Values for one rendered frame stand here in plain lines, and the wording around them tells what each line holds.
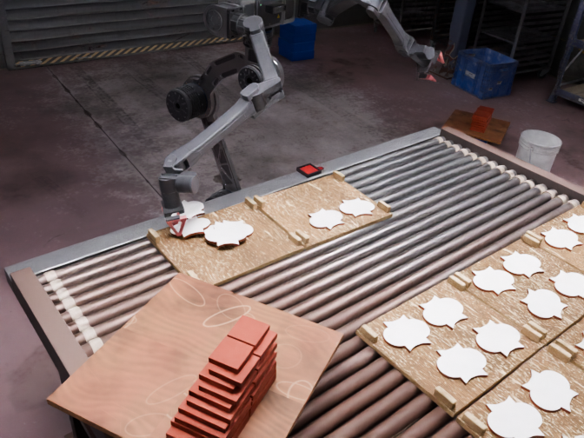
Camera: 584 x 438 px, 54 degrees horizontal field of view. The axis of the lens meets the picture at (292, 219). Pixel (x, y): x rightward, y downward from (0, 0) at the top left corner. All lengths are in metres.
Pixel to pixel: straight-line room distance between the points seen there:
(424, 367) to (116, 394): 0.78
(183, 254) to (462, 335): 0.90
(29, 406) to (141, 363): 1.42
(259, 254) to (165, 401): 0.72
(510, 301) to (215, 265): 0.93
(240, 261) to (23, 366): 1.41
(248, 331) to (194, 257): 0.69
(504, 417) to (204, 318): 0.78
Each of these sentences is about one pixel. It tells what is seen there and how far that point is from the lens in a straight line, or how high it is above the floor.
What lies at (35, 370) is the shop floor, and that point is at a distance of 2.92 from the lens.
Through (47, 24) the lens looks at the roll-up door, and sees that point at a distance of 6.45.
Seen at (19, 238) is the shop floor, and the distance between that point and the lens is 3.77.
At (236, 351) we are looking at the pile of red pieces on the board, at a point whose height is 1.21.
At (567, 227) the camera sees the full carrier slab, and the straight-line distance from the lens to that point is 2.38.
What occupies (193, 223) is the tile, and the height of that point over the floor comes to 0.96.
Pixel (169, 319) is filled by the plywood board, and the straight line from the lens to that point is 1.51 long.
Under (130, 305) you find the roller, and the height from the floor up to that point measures 0.91.
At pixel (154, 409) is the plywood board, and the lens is 1.33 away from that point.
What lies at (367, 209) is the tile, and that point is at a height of 0.95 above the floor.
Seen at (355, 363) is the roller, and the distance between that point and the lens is 1.60.
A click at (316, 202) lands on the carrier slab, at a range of 2.18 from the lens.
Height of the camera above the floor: 2.08
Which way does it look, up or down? 33 degrees down
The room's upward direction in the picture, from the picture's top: 5 degrees clockwise
